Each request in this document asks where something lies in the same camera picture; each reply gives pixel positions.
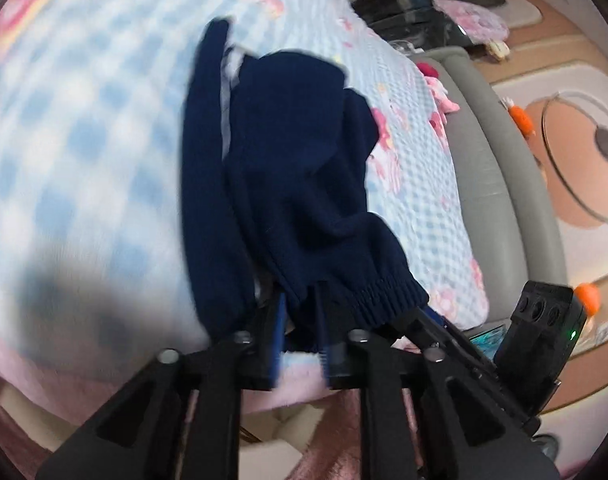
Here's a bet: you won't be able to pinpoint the pink plush toy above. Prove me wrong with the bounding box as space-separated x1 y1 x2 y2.
416 61 461 113

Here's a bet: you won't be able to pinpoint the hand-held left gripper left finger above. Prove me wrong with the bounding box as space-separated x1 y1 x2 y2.
36 290 289 480

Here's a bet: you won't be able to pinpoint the phone with lit screen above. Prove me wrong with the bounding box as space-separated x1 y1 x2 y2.
468 325 507 358

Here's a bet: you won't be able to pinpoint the orange plush toy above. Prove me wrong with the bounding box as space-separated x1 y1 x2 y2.
504 100 535 136

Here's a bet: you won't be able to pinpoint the small orange toy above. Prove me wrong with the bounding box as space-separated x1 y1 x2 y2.
574 282 602 316

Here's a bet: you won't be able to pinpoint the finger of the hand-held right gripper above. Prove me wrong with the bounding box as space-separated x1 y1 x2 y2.
398 306 541 434

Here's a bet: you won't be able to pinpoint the grey padded bed frame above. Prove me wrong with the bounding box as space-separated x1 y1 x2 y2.
424 46 570 331

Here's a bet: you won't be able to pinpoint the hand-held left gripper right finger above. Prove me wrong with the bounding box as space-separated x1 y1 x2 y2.
314 282 560 480

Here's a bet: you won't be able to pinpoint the navy white-striped pants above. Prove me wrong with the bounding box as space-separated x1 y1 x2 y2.
181 16 429 341

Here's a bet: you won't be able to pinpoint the pink carpet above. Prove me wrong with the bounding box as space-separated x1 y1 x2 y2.
0 380 369 480

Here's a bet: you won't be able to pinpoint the checkered cartoon printed blanket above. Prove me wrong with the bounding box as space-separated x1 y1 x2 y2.
0 0 487 411

